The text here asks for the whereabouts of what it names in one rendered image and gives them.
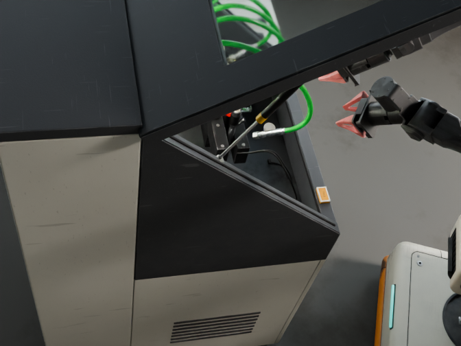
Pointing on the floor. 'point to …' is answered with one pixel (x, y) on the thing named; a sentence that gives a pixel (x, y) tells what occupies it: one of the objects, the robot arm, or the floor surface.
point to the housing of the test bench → (73, 162)
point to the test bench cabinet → (220, 305)
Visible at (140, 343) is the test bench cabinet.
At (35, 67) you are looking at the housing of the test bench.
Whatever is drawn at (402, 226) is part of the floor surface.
